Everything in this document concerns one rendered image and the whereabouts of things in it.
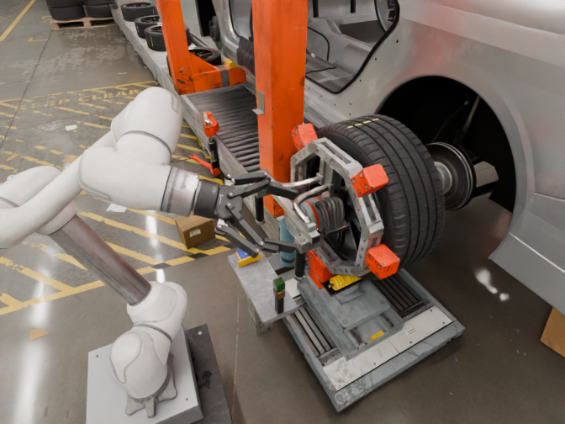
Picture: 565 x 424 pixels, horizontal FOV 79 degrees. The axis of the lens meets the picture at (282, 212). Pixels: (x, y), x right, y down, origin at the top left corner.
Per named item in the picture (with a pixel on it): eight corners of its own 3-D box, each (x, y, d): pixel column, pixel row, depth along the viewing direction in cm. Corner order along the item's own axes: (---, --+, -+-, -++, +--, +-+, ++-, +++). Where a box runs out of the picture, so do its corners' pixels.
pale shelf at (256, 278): (298, 310, 153) (298, 306, 151) (263, 326, 147) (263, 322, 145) (257, 248, 181) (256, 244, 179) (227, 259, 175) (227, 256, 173)
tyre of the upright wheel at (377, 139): (344, 230, 190) (444, 288, 135) (308, 245, 182) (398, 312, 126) (333, 109, 164) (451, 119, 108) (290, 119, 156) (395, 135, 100)
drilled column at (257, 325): (272, 328, 192) (271, 282, 164) (256, 336, 188) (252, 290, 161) (265, 315, 198) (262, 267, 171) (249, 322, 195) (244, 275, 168)
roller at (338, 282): (382, 271, 162) (385, 262, 158) (331, 295, 151) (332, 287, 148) (375, 262, 166) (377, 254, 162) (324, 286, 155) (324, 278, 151)
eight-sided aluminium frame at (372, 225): (366, 295, 140) (395, 189, 104) (354, 302, 137) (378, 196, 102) (299, 218, 176) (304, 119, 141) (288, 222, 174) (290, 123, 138)
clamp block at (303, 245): (323, 245, 117) (324, 234, 113) (300, 255, 114) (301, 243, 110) (315, 236, 120) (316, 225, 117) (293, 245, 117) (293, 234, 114)
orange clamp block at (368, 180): (375, 191, 115) (390, 182, 107) (356, 198, 112) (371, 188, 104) (366, 173, 116) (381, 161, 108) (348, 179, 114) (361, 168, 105)
